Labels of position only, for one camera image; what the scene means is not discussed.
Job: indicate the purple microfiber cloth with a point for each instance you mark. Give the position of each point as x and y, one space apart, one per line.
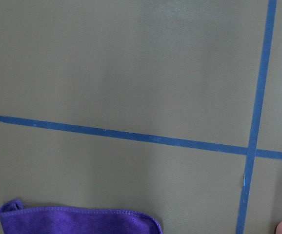
16 219

